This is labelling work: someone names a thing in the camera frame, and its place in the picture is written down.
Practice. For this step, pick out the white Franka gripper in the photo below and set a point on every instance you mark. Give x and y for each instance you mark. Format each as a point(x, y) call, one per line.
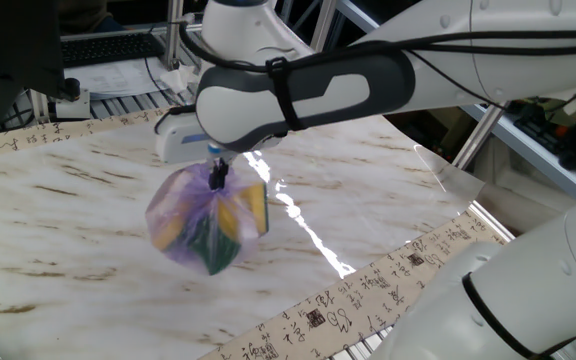
point(178, 142)

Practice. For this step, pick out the purple plastic bag of sponges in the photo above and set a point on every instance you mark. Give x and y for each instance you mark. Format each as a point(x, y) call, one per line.
point(203, 225)

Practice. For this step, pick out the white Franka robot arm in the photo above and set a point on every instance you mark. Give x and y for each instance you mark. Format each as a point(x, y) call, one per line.
point(468, 75)

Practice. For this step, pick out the crumpled white tissue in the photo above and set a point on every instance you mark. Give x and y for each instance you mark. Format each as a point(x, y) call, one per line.
point(178, 80)

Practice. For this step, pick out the white printed paper sheets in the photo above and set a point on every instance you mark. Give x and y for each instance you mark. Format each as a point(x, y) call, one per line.
point(118, 77)

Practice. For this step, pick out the white box with black knob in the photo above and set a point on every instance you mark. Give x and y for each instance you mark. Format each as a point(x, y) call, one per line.
point(70, 107)

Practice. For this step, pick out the black keyboard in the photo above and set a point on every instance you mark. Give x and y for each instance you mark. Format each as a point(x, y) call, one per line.
point(113, 50)

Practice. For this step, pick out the glossy marble pattern sheet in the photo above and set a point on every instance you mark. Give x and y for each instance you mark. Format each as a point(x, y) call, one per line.
point(43, 225)

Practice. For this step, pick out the beige calligraphy print paper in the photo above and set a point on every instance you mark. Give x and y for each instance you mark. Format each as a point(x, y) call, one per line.
point(343, 310)

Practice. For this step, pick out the black computer monitor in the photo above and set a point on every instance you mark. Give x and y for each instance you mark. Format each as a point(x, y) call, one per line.
point(13, 45)

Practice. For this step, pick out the short aluminium profile strut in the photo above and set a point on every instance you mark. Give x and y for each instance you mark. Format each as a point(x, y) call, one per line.
point(478, 137)

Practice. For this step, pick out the blue grey shelf beam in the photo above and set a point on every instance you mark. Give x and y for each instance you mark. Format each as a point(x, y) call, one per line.
point(528, 145)

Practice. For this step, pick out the silver wrist camera blue cap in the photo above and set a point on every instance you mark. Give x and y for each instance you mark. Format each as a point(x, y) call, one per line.
point(213, 148)

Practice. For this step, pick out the upright aluminium profile post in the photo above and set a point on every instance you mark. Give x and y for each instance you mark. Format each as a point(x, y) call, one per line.
point(173, 35)

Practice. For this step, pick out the leaning aluminium profile post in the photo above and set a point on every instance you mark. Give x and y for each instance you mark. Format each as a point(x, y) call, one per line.
point(325, 20)

